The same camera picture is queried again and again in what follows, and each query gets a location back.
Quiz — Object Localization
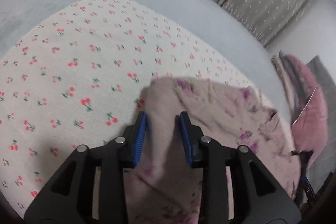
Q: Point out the pink floral padded garment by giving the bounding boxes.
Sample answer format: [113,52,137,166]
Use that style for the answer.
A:
[124,78,300,223]

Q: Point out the pink velvet folded clothes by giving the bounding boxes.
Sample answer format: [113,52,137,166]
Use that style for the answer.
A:
[272,52,327,167]

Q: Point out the grey quilted blanket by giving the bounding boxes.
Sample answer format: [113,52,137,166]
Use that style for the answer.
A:
[307,55,335,190]

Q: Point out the white cherry print sheet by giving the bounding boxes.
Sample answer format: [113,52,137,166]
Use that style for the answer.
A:
[1,0,254,216]

